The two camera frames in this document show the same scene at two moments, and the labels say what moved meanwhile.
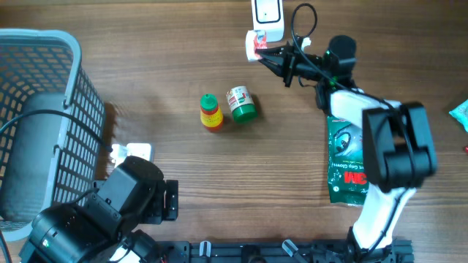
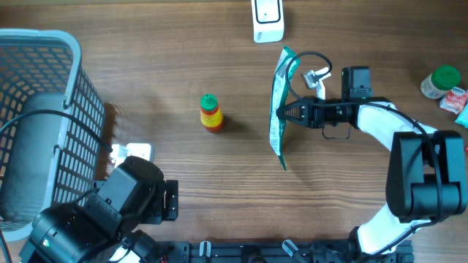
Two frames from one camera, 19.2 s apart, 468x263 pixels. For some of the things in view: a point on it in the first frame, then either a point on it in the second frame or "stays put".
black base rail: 280,251 stays put
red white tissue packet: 255,39 → 454,100
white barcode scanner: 268,15 stays put
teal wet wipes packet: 460,113 stays put
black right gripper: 290,55 → 312,115
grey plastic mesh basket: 47,161 stays put
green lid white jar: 241,104 → 441,81
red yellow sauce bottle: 211,114 stays put
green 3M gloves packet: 346,164 → 278,93
